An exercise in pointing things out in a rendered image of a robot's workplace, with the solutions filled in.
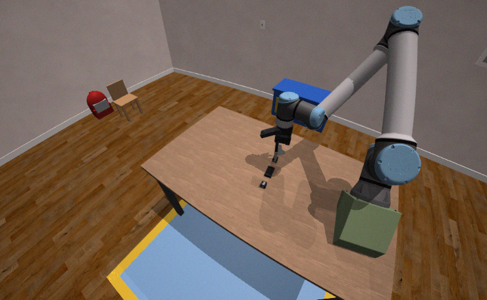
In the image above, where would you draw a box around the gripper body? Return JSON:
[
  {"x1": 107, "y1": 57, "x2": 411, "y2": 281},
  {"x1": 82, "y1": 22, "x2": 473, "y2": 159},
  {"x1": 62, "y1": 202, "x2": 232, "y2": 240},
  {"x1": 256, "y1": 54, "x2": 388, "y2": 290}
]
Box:
[{"x1": 275, "y1": 125, "x2": 293, "y2": 145}]

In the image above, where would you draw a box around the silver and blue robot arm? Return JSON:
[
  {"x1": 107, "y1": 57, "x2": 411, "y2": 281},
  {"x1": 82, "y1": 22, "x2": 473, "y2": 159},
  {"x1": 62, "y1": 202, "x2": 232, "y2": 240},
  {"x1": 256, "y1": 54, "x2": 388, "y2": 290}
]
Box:
[{"x1": 275, "y1": 6, "x2": 423, "y2": 208}]

